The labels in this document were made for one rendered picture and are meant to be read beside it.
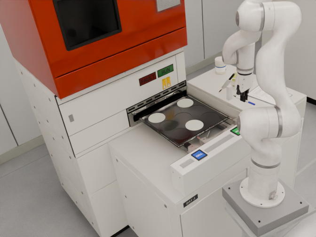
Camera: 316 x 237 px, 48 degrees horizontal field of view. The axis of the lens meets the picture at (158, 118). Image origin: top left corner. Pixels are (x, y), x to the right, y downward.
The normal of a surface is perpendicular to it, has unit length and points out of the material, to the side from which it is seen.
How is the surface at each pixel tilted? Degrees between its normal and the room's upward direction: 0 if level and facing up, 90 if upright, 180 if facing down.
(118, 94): 90
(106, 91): 90
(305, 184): 0
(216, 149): 0
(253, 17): 73
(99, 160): 90
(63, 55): 90
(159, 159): 0
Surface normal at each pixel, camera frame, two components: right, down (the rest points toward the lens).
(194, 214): 0.59, 0.40
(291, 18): -0.01, 0.15
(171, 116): -0.11, -0.82
